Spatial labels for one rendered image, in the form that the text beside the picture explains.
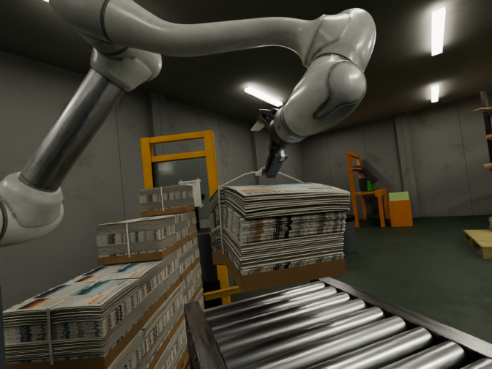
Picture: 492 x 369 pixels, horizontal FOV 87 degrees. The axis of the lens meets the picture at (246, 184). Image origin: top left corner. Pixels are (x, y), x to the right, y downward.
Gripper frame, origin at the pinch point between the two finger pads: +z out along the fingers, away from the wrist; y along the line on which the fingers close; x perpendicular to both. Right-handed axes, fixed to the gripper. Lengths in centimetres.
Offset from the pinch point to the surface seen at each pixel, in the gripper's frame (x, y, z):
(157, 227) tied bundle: -32, 21, 85
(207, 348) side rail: -21, 50, -7
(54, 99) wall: -150, -155, 302
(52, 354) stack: -67, 61, 41
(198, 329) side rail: -22, 49, 2
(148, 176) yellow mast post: -38, -30, 204
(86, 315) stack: -56, 48, 35
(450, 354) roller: 22, 51, -33
